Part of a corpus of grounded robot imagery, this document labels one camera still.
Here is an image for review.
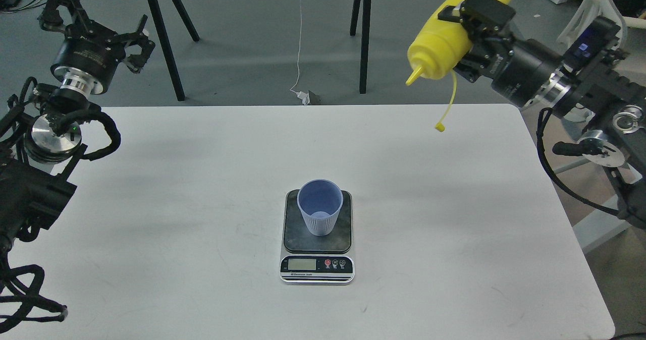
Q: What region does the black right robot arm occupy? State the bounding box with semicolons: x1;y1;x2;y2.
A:
438;0;645;229

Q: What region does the black digital kitchen scale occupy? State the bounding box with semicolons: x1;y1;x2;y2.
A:
279;189;356;285

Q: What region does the yellow squeeze bottle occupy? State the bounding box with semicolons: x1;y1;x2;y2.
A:
405;0;511;132

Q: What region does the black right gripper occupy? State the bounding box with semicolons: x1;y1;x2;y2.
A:
438;0;562;107

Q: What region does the white office chair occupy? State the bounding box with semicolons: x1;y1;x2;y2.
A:
520;0;646;174

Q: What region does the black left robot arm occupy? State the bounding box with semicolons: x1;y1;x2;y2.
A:
1;0;155;333

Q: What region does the white power adapter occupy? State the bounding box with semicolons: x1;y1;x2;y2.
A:
296;90;321;106

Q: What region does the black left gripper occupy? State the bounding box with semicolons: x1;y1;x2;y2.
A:
38;0;155;95

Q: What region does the blue plastic cup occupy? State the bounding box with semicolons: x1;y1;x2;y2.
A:
297;179;344;237

